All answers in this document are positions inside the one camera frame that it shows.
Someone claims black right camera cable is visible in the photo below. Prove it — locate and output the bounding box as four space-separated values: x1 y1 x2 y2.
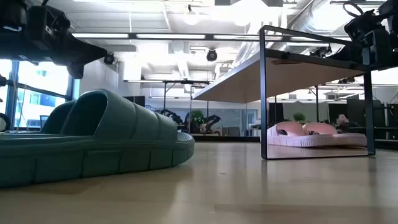
341 1 365 19

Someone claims person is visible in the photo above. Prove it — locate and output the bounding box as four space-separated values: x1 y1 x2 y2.
334 113 351 132

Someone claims pink rubber slide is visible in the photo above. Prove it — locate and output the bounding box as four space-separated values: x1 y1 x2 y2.
273 121 368 148
266 121 309 147

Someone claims dark background monitor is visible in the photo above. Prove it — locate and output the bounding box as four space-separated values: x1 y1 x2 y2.
123 95 146 108

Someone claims large office window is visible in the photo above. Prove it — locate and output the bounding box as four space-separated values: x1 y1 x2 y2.
0 58 76 131

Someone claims wooden shelf black metal frame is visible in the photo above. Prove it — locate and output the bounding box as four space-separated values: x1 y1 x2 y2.
192 24 376 160

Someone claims black aluminium table frame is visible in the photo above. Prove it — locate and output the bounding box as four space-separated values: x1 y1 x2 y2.
192 134 398 151

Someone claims black curved cable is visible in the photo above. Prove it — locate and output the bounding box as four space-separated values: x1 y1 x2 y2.
0 112 12 132

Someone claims green rubber slide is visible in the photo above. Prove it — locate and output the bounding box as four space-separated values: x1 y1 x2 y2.
40 99 77 135
0 89 196 189

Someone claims black ceiling light rail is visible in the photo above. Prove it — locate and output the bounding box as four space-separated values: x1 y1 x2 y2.
71 32 352 43

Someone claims silver ceiling air duct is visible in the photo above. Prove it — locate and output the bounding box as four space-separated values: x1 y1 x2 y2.
236 0 352 63

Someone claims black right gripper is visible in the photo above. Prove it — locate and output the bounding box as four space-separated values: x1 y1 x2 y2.
326 11 393 71

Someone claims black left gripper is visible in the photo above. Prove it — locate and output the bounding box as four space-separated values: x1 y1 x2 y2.
18 4 108 80

